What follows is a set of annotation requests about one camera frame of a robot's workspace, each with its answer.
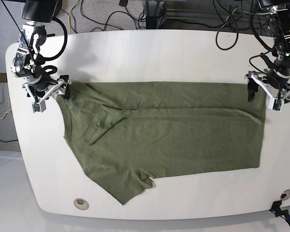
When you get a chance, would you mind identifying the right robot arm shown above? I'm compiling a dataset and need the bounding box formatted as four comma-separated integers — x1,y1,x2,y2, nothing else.
11,0,70,107

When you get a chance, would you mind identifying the green T-shirt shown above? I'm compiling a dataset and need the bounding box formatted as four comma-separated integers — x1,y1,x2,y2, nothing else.
56,82,266,204

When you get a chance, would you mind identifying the yellow cable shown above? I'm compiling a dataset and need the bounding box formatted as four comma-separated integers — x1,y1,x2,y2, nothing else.
68,0,83,34

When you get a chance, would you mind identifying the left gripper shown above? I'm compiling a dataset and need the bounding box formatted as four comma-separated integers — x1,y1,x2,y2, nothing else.
246,71,290,102

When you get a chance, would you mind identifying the black cable clamp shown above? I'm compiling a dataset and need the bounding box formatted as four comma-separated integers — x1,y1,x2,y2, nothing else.
269,200,290,227

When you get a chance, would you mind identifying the right table grommet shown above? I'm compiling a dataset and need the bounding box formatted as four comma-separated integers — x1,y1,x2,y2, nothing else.
280,189,290,201

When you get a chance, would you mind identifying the table grommet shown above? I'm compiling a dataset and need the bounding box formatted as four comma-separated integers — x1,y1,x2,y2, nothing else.
280,189,290,201
73,198,89,210

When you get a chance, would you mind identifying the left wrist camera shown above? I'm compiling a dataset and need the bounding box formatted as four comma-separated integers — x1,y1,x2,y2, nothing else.
268,97,284,112

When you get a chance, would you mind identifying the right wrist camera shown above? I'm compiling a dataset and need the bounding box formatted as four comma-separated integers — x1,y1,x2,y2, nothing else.
31,101,46,113

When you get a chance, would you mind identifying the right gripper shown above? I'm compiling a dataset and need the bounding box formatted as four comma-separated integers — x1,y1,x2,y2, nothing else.
22,75,71,103

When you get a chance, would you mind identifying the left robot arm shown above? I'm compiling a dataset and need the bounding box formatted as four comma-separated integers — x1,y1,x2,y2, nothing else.
249,0,290,103

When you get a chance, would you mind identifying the left table grommet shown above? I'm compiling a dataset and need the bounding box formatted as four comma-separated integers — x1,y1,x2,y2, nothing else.
73,198,89,210

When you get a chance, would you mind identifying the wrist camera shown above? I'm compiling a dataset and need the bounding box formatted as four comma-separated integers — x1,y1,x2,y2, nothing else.
31,101,46,113
268,97,284,112

